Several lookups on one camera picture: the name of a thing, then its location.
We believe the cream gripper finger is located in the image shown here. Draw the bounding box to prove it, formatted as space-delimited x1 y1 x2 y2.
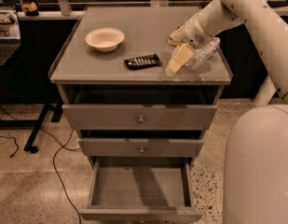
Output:
169 26 184 42
165 44 195 76

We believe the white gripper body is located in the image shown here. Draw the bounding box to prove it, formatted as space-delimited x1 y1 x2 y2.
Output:
181 14 213 49

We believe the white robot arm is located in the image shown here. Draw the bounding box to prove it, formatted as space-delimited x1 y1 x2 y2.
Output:
167 0 288 224

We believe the grey drawer cabinet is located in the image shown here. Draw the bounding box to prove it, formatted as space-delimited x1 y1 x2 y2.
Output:
48 6 233 170

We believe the grey top drawer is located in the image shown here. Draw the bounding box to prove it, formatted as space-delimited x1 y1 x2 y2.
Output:
62 87 218 131

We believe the grey drawer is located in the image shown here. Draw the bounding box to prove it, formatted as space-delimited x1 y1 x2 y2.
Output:
78 130 203 158
62 87 218 131
80 157 202 224

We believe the grey middle drawer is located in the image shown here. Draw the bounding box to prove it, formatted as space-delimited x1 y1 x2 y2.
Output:
78 130 203 158

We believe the grey bottom drawer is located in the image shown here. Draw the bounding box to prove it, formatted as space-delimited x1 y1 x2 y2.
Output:
80 157 202 224

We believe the green yellow sponge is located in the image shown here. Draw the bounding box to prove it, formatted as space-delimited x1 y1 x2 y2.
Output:
168 39 182 47

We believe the clear plastic water bottle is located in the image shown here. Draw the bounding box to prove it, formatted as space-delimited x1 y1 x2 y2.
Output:
185 37 220 70

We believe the white paper bowl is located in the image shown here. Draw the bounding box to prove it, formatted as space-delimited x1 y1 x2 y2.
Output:
85 28 125 52

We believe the small yellow black object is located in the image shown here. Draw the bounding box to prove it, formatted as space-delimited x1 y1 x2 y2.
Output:
21 1 39 16

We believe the laptop computer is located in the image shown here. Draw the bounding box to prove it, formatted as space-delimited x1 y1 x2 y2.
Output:
0 5 21 65

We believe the white angled post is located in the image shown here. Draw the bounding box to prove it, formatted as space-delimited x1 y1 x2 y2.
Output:
253 76 276 106

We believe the black desk frame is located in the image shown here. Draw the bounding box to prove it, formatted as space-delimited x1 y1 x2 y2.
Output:
0 104 62 153

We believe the black floor cable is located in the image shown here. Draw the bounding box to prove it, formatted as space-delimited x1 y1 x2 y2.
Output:
0 105 83 224

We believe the black cable end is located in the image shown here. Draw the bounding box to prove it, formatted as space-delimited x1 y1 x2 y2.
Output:
0 135 20 159

